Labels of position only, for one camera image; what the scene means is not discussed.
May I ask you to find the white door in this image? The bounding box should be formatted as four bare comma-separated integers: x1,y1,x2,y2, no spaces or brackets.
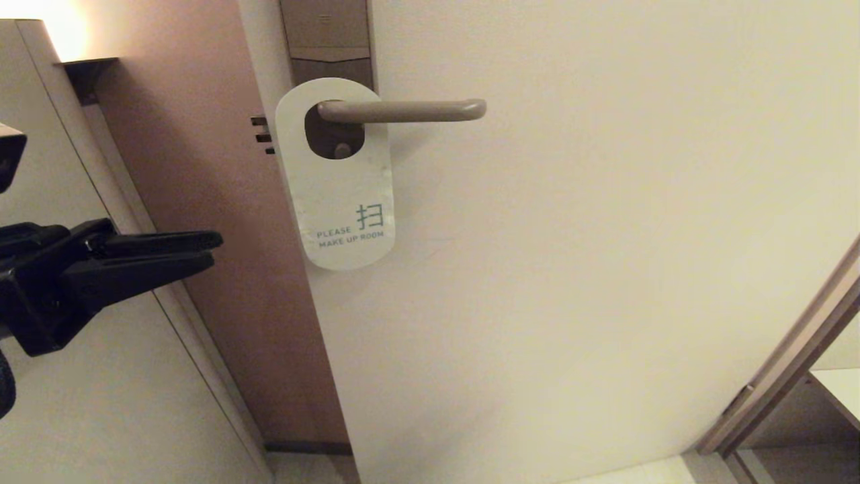
237,0,860,484

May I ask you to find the white and blue door hanger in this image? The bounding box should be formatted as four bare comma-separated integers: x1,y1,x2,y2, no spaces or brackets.
275,77,396,271

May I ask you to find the brown metal lock plate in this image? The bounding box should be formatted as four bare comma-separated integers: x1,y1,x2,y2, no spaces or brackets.
279,0,376,161

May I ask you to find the brown door jamb panel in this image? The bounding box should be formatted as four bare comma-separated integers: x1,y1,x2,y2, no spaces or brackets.
67,0,352,446

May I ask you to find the brown wooden door frame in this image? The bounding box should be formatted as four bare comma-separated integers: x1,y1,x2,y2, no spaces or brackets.
697,235,860,484

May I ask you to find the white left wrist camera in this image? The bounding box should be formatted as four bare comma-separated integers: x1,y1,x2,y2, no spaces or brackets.
0,124,28,194

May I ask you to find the beige door handle lever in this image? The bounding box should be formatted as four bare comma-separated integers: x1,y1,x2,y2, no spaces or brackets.
316,98,487,124

